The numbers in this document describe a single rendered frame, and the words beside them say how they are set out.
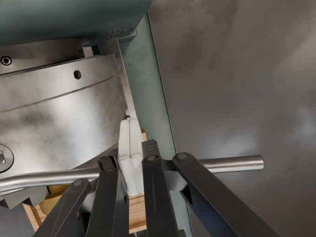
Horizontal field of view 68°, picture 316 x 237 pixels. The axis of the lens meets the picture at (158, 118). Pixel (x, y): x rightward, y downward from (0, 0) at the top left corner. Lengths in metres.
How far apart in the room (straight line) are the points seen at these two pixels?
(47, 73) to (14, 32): 0.05
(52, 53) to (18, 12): 0.09
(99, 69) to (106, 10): 0.09
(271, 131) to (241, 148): 0.25
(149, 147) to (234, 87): 1.53
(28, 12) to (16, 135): 0.12
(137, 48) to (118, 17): 0.67
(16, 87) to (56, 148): 0.08
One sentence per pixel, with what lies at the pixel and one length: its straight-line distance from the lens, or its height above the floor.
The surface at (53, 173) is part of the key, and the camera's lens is 0.21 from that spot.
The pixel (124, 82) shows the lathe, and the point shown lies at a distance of 0.62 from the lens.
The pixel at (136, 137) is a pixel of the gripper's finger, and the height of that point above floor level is 1.32.
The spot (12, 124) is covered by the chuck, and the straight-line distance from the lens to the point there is 0.29.
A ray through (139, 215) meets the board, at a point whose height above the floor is 0.89.
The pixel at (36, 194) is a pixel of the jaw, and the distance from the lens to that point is 0.44.
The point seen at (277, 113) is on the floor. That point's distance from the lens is 1.90.
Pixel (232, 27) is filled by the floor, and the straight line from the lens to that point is 1.65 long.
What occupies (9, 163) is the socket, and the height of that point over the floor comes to 1.23.
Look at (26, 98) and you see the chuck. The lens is 0.28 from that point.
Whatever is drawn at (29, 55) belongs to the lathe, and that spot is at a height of 1.17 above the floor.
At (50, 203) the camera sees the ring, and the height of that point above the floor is 1.12.
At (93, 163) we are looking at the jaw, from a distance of 0.42.
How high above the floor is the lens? 1.48
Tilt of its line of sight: 72 degrees down
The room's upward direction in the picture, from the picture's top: 151 degrees clockwise
